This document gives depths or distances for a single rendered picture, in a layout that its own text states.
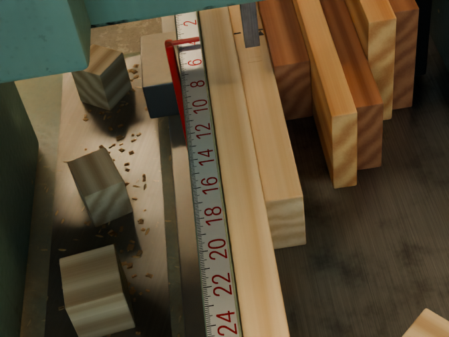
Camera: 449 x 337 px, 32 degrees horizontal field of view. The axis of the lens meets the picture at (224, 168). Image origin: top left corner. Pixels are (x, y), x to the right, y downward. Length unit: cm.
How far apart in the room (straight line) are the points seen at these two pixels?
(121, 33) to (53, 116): 151
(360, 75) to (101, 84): 28
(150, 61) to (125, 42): 152
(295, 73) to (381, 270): 13
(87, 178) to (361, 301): 25
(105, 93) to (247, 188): 30
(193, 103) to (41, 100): 31
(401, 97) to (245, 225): 16
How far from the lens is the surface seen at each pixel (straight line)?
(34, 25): 38
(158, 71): 63
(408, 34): 46
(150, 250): 56
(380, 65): 46
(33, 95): 72
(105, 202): 57
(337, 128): 41
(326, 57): 45
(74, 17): 38
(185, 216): 56
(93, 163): 59
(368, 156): 45
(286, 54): 47
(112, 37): 218
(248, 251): 36
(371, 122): 43
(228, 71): 45
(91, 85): 67
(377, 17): 44
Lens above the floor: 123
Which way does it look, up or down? 45 degrees down
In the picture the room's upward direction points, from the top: 10 degrees counter-clockwise
